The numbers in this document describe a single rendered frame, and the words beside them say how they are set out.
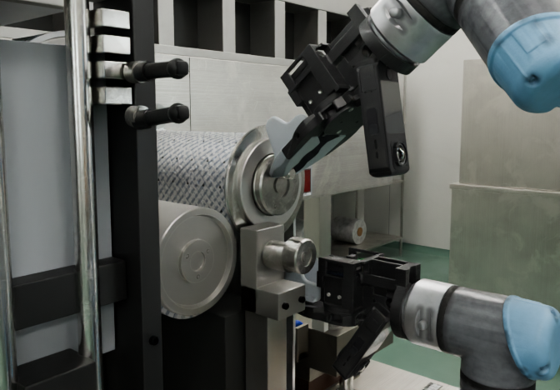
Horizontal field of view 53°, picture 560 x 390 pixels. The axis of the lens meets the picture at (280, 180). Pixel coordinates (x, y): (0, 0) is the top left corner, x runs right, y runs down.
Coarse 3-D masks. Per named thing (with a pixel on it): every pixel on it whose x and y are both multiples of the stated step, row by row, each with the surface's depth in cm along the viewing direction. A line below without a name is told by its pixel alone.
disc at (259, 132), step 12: (252, 132) 68; (264, 132) 69; (240, 144) 66; (252, 144) 68; (240, 156) 66; (228, 168) 65; (228, 180) 65; (228, 192) 65; (300, 192) 76; (228, 204) 65; (300, 204) 76; (240, 216) 67
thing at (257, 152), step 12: (264, 144) 68; (252, 156) 67; (264, 156) 68; (240, 168) 66; (252, 168) 67; (240, 180) 66; (300, 180) 74; (240, 192) 66; (240, 204) 66; (252, 204) 68; (252, 216) 68; (264, 216) 69; (276, 216) 71; (288, 216) 73
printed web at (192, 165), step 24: (168, 144) 76; (192, 144) 73; (216, 144) 70; (168, 168) 73; (192, 168) 70; (216, 168) 68; (168, 192) 74; (192, 192) 71; (216, 192) 68; (168, 312) 61
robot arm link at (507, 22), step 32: (480, 0) 45; (512, 0) 43; (544, 0) 42; (480, 32) 45; (512, 32) 42; (544, 32) 41; (512, 64) 42; (544, 64) 40; (512, 96) 44; (544, 96) 43
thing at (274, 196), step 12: (264, 168) 67; (252, 180) 67; (264, 180) 67; (276, 180) 69; (288, 180) 70; (252, 192) 67; (264, 192) 67; (276, 192) 69; (288, 192) 70; (264, 204) 67; (276, 204) 69; (288, 204) 71
